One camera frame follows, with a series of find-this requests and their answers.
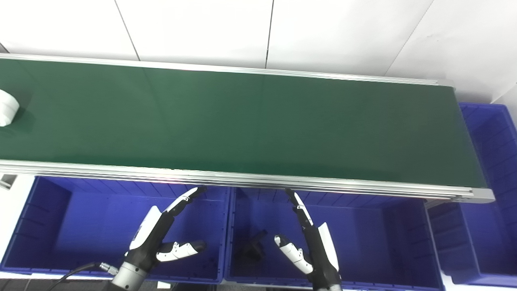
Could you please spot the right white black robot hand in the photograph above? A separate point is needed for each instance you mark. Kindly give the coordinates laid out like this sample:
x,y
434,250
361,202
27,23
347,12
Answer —
x,y
319,250

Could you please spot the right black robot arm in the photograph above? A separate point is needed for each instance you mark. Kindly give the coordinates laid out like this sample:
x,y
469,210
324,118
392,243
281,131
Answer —
x,y
332,288

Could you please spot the grey metal bracket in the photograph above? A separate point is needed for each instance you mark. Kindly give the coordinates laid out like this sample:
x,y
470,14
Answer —
x,y
7,182

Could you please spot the aluminium conveyor side rail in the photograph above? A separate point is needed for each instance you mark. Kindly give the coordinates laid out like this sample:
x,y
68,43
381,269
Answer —
x,y
242,70
282,186

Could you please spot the green conveyor belt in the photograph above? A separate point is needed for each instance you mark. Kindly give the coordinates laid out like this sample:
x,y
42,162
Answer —
x,y
250,125

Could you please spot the black plastic part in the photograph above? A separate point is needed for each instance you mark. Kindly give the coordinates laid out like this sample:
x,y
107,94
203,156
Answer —
x,y
253,246

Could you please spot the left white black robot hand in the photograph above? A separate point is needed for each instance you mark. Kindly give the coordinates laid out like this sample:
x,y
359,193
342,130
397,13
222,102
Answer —
x,y
152,236

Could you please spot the white cylindrical plastic part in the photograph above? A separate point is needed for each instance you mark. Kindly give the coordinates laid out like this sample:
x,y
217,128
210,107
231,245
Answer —
x,y
6,113

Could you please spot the blue plastic bin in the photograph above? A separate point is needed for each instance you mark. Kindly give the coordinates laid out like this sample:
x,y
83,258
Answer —
x,y
93,234
492,169
363,242

